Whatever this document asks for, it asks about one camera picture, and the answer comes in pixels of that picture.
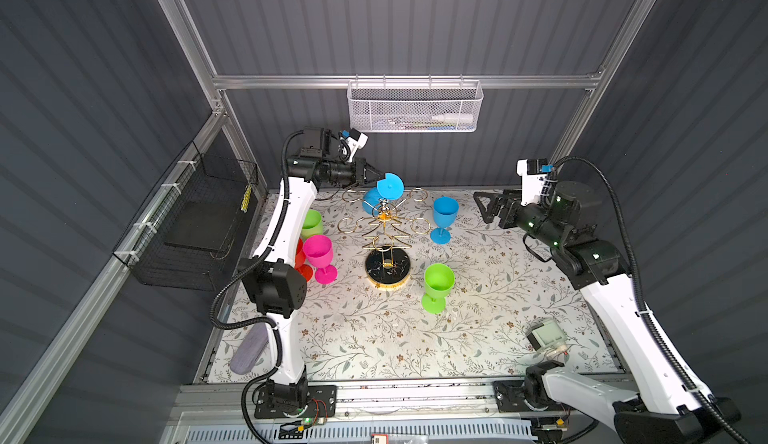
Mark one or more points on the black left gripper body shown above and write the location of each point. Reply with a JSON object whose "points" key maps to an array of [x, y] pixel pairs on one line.
{"points": [[343, 174]]}

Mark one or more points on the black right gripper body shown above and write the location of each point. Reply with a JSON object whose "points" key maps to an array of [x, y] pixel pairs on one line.
{"points": [[531, 219]]}

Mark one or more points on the blue wine glass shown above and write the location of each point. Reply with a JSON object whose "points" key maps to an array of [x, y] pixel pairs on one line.
{"points": [[391, 187], [445, 210]]}

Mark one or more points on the green wine glass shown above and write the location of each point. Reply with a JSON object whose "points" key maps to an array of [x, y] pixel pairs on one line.
{"points": [[439, 280], [313, 224]]}

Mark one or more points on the pink wine glass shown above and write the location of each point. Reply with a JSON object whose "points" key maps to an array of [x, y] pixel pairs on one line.
{"points": [[319, 252]]}

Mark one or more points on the red wine glass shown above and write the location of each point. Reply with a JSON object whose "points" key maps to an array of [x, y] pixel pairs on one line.
{"points": [[301, 264]]}

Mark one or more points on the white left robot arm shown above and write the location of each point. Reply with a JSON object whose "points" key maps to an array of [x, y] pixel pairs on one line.
{"points": [[308, 158]]}

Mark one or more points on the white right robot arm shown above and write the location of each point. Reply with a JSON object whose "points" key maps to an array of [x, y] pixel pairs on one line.
{"points": [[670, 403]]}

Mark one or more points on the gold wine glass rack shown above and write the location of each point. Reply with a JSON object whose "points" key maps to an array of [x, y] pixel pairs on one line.
{"points": [[388, 234]]}

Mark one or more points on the white mesh basket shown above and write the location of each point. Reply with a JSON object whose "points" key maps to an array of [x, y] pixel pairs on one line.
{"points": [[406, 106]]}

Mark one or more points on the white marker in basket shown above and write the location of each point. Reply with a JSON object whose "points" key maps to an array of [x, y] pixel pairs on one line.
{"points": [[454, 119]]}

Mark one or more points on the small white scale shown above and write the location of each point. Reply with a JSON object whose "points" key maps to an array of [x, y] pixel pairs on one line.
{"points": [[547, 338]]}

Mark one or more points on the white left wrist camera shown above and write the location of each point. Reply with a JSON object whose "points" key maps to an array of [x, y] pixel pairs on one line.
{"points": [[351, 141]]}

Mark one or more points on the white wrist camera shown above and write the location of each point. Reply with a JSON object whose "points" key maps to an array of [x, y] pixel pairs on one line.
{"points": [[351, 141], [536, 184]]}

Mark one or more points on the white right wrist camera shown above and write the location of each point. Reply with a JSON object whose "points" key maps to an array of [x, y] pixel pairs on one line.
{"points": [[536, 184]]}

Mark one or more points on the black wire basket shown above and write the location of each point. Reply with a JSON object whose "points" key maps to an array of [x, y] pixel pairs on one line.
{"points": [[192, 236]]}

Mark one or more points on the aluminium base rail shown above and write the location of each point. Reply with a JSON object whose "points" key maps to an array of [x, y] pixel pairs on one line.
{"points": [[437, 410]]}

